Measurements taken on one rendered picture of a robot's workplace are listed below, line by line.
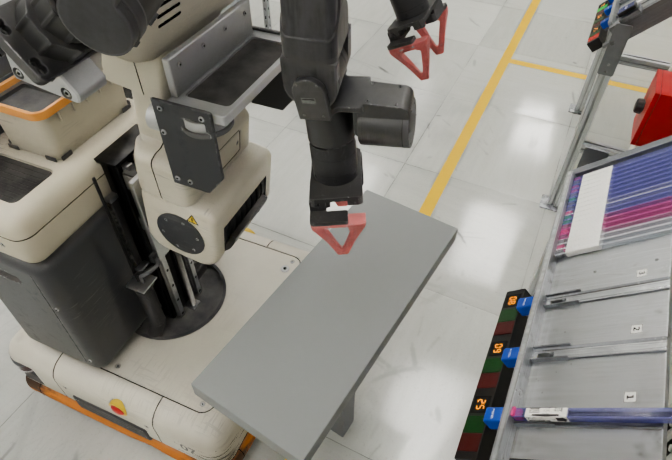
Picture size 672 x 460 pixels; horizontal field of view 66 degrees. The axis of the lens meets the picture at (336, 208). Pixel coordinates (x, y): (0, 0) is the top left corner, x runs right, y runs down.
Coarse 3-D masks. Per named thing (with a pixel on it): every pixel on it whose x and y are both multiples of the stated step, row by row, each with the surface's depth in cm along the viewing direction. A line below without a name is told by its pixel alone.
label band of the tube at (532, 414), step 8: (528, 408) 72; (536, 408) 72; (544, 408) 71; (552, 408) 70; (560, 408) 69; (528, 416) 71; (536, 416) 71; (544, 416) 70; (552, 416) 69; (560, 416) 68
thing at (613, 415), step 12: (516, 408) 74; (576, 408) 68; (588, 408) 66; (600, 408) 65; (612, 408) 64; (624, 408) 63; (636, 408) 62; (648, 408) 61; (660, 408) 60; (516, 420) 73; (576, 420) 67; (588, 420) 66; (600, 420) 65; (612, 420) 64; (624, 420) 63; (636, 420) 62; (648, 420) 61; (660, 420) 60
